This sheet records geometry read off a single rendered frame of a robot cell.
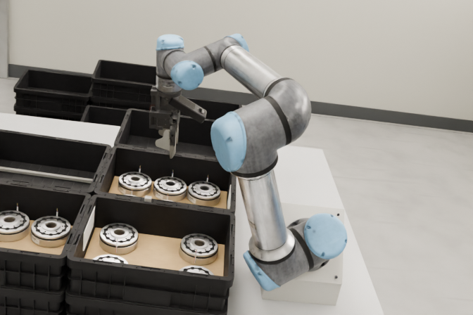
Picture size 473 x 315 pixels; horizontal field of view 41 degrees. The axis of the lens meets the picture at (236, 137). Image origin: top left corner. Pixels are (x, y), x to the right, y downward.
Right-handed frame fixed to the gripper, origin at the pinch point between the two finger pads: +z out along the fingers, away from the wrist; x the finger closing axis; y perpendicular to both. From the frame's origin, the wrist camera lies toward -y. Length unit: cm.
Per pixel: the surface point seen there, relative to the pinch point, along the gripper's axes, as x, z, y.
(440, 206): -163, 121, -148
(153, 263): 33.7, 15.4, 1.2
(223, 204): -0.3, 18.5, -15.7
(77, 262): 49, 4, 17
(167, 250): 27.4, 15.9, -1.7
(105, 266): 49, 4, 11
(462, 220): -150, 121, -158
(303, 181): -45, 36, -46
